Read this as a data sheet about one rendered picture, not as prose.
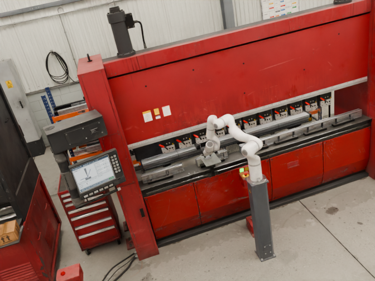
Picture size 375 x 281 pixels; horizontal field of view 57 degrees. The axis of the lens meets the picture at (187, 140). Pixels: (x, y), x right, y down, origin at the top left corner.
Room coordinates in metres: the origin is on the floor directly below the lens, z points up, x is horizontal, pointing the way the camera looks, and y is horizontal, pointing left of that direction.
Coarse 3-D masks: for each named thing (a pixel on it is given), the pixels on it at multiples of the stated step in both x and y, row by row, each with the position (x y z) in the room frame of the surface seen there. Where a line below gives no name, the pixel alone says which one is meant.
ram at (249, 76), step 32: (288, 32) 3.82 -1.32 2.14; (320, 32) 3.82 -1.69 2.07; (352, 32) 3.90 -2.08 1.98; (192, 64) 3.56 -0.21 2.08; (224, 64) 3.62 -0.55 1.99; (256, 64) 3.68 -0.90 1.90; (288, 64) 3.75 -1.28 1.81; (320, 64) 3.82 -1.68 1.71; (352, 64) 3.90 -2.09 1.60; (128, 96) 3.43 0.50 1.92; (160, 96) 3.48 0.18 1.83; (192, 96) 3.54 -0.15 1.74; (224, 96) 3.61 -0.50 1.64; (256, 96) 3.67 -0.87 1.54; (288, 96) 3.75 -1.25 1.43; (128, 128) 3.41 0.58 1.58; (160, 128) 3.47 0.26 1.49
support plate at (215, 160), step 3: (213, 153) 3.55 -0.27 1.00; (201, 156) 3.55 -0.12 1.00; (213, 156) 3.49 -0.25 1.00; (216, 156) 3.48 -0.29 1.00; (201, 159) 3.47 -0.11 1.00; (204, 159) 3.46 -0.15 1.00; (207, 159) 3.44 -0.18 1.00; (210, 159) 3.43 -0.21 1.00; (213, 159) 3.41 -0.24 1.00; (216, 159) 3.40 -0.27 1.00; (219, 159) 3.38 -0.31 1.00; (204, 162) 3.39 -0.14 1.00; (207, 162) 3.38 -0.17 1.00; (210, 162) 3.36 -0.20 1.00; (213, 162) 3.35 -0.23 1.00; (216, 162) 3.34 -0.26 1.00; (219, 162) 3.33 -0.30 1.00; (207, 165) 3.32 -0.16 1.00; (210, 165) 3.31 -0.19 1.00
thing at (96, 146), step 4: (96, 140) 5.35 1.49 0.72; (84, 144) 5.32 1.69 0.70; (88, 144) 5.20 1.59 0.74; (92, 144) 5.13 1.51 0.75; (96, 144) 5.02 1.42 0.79; (80, 148) 5.14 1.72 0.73; (84, 148) 5.04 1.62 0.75; (88, 148) 4.98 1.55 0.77; (92, 148) 4.99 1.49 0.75; (96, 148) 5.00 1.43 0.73; (100, 148) 5.01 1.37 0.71; (76, 152) 4.99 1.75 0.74; (80, 152) 5.00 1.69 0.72; (88, 152) 4.98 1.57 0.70
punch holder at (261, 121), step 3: (264, 111) 3.69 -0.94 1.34; (267, 111) 3.70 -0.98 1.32; (270, 111) 3.70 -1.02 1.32; (258, 114) 3.70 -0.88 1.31; (261, 114) 3.68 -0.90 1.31; (264, 114) 3.69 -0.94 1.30; (267, 114) 3.69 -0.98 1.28; (270, 114) 3.70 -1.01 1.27; (258, 117) 3.71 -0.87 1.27; (264, 117) 3.69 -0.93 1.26; (267, 117) 3.69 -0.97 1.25; (270, 117) 3.70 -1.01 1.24; (258, 120) 3.73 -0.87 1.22; (261, 120) 3.68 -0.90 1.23; (264, 120) 3.68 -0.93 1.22; (267, 120) 3.69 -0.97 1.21; (270, 120) 3.70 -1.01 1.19; (258, 123) 3.73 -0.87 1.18; (261, 123) 3.67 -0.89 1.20; (264, 123) 3.68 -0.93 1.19
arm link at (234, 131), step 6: (228, 114) 3.15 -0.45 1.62; (228, 120) 3.09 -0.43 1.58; (228, 126) 3.10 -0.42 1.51; (234, 126) 3.01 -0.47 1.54; (234, 132) 2.96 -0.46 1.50; (240, 132) 2.95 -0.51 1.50; (240, 138) 2.92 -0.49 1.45; (246, 138) 2.92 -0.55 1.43; (252, 138) 2.90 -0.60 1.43; (258, 138) 2.90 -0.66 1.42; (258, 144) 2.83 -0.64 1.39; (258, 150) 2.83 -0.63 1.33
